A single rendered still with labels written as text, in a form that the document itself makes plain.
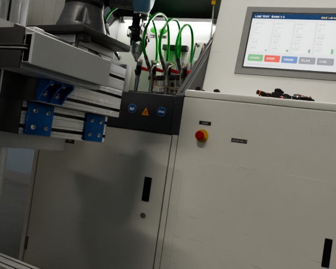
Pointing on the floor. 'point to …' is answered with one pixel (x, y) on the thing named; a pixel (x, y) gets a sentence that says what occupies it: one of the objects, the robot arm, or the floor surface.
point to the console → (258, 167)
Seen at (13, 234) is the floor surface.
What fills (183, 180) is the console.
